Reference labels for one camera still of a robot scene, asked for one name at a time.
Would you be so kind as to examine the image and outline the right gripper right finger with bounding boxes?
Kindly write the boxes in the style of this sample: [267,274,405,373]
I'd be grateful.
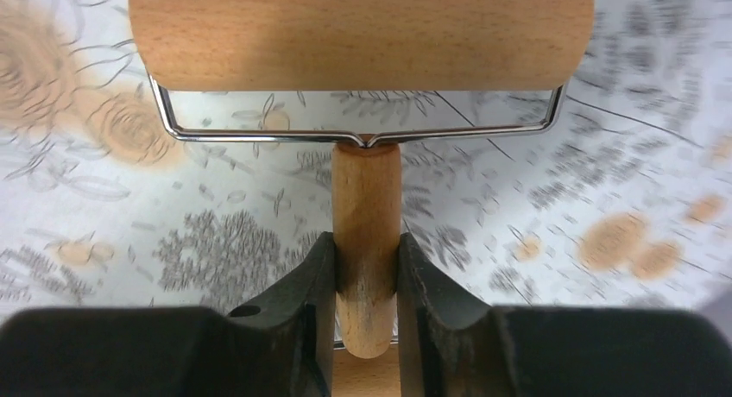
[397,234,731,396]

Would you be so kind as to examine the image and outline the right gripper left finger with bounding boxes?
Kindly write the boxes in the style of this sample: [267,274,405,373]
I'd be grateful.
[1,232,335,396]

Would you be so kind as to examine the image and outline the wooden double-ended roller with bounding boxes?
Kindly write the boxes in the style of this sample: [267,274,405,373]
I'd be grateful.
[129,0,594,395]

